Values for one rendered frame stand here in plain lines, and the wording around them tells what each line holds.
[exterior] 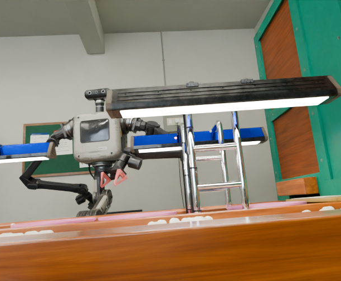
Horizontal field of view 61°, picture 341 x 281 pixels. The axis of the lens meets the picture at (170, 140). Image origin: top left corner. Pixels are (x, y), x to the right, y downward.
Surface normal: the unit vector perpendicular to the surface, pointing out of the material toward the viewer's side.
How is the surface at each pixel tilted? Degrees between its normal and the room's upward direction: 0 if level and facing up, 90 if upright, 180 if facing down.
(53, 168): 90
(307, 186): 90
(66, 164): 90
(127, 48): 90
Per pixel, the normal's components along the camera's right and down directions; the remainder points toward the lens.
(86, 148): -0.11, -0.20
